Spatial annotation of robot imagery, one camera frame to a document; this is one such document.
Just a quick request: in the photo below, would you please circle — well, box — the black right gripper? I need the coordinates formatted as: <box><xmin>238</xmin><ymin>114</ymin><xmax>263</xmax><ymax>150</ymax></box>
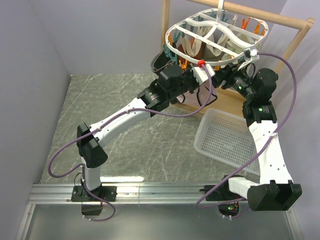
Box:
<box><xmin>209</xmin><ymin>59</ymin><xmax>256</xmax><ymax>101</ymax></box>

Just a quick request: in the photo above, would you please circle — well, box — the orange clothes peg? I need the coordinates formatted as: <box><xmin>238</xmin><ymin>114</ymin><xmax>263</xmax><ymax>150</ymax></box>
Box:
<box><xmin>179</xmin><ymin>60</ymin><xmax>189</xmax><ymax>71</ymax></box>
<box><xmin>253</xmin><ymin>21</ymin><xmax>266</xmax><ymax>36</ymax></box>

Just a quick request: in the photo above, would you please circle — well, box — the white round clip hanger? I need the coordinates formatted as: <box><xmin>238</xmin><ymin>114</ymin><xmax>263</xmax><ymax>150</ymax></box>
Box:
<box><xmin>163</xmin><ymin>0</ymin><xmax>269</xmax><ymax>69</ymax></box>

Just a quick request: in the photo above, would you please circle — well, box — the pink underwear navy trim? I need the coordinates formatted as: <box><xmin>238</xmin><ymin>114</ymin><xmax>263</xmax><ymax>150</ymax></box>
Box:
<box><xmin>176</xmin><ymin>81</ymin><xmax>210</xmax><ymax>107</ymax></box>

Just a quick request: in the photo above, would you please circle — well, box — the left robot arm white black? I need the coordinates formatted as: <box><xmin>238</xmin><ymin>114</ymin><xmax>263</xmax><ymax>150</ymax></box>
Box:
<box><xmin>76</xmin><ymin>64</ymin><xmax>200</xmax><ymax>201</ymax></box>

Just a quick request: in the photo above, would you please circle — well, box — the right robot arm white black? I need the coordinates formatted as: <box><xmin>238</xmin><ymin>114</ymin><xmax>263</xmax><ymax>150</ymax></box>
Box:
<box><xmin>199</xmin><ymin>65</ymin><xmax>302</xmax><ymax>211</ymax></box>

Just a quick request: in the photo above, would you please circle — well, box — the black ribbed underwear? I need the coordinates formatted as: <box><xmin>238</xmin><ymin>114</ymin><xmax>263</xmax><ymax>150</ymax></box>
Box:
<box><xmin>150</xmin><ymin>50</ymin><xmax>171</xmax><ymax>75</ymax></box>

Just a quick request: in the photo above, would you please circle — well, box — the rust orange underwear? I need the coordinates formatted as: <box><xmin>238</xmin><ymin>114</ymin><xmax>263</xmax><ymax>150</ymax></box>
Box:
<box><xmin>184</xmin><ymin>37</ymin><xmax>205</xmax><ymax>60</ymax></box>

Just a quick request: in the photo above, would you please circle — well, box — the cream white underwear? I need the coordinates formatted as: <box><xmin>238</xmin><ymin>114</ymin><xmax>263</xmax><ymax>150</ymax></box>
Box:
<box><xmin>207</xmin><ymin>27</ymin><xmax>262</xmax><ymax>63</ymax></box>

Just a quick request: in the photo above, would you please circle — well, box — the teal clothes peg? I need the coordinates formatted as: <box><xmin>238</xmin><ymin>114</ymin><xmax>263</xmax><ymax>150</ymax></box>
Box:
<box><xmin>162</xmin><ymin>44</ymin><xmax>178</xmax><ymax>64</ymax></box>

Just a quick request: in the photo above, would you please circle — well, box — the white plastic laundry basket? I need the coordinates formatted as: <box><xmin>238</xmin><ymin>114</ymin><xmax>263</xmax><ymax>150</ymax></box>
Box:
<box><xmin>193</xmin><ymin>108</ymin><xmax>257</xmax><ymax>168</ymax></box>

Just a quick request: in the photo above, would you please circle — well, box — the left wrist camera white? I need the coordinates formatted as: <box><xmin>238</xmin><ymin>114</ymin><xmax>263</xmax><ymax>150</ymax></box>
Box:
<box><xmin>191</xmin><ymin>59</ymin><xmax>216</xmax><ymax>85</ymax></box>

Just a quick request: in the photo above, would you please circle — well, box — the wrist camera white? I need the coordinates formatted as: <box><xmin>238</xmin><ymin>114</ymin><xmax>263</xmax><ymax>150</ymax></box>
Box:
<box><xmin>191</xmin><ymin>59</ymin><xmax>216</xmax><ymax>85</ymax></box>
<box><xmin>237</xmin><ymin>47</ymin><xmax>260</xmax><ymax>71</ymax></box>

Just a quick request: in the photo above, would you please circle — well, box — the wooden drying rack frame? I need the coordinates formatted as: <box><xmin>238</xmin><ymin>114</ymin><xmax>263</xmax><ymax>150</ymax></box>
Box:
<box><xmin>161</xmin><ymin>0</ymin><xmax>315</xmax><ymax>117</ymax></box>

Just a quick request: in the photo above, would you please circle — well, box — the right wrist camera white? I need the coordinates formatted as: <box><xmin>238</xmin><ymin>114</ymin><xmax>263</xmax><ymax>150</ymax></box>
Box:
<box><xmin>237</xmin><ymin>47</ymin><xmax>260</xmax><ymax>71</ymax></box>

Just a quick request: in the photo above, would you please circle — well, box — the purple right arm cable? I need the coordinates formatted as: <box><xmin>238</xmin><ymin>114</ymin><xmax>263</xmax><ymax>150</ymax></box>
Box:
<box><xmin>194</xmin><ymin>52</ymin><xmax>298</xmax><ymax>220</ymax></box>

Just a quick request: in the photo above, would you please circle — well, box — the aluminium mounting rail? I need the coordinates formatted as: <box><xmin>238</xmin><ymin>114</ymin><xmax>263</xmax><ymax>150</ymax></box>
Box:
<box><xmin>27</xmin><ymin>182</ymin><xmax>216</xmax><ymax>206</ymax></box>

